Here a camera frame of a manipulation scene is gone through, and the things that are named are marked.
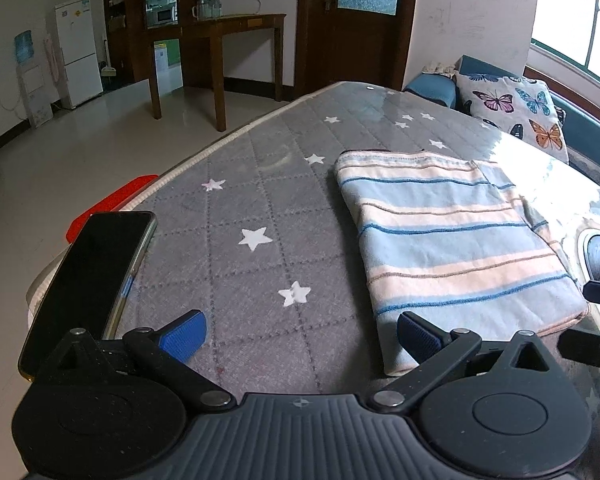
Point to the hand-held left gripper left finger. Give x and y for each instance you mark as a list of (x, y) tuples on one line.
[(182, 337)]

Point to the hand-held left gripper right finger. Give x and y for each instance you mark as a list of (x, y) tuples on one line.
[(420, 337)]

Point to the blue beige striped sweater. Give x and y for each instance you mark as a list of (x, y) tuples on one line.
[(455, 250)]

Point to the black smartphone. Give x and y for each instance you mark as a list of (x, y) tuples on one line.
[(85, 285)]

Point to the red plastic stool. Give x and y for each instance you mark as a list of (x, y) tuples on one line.
[(115, 200)]

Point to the grey star-patterned table cover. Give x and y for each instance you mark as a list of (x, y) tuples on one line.
[(260, 195)]

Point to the butterfly print pillow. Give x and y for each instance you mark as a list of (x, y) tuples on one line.
[(515, 110)]

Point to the blue sofa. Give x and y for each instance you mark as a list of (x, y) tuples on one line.
[(435, 87)]

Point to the green-framed window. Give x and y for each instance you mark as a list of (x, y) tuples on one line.
[(575, 25)]

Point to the beige cloth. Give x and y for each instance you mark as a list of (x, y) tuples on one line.
[(437, 69)]

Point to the white dustpan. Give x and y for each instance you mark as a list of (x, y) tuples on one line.
[(107, 67)]

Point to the dark wooden desk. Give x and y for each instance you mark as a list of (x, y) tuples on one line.
[(220, 55)]

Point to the white water dispenser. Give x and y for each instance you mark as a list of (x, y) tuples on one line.
[(30, 80)]

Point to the white refrigerator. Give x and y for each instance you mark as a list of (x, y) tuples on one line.
[(78, 52)]

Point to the dark wooden door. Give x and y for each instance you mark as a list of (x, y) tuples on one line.
[(365, 20)]

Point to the microwave oven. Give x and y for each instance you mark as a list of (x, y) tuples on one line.
[(162, 14)]

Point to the dark wooden cabinet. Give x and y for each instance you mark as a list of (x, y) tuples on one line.
[(150, 15)]

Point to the glass jar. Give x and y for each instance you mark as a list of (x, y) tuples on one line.
[(203, 7), (215, 5)]

